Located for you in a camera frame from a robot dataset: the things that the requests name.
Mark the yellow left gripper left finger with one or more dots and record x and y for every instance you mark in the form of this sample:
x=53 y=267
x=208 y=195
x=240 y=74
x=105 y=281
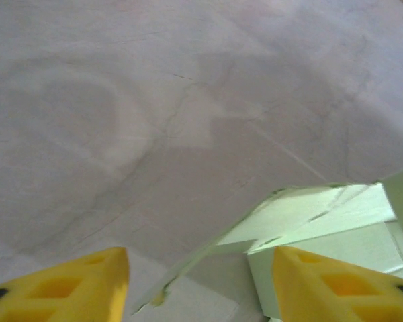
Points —
x=70 y=292

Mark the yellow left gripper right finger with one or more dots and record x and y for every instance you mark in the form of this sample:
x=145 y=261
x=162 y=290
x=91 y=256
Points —
x=339 y=288

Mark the light green cloth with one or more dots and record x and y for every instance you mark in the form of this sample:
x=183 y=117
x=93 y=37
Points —
x=322 y=218

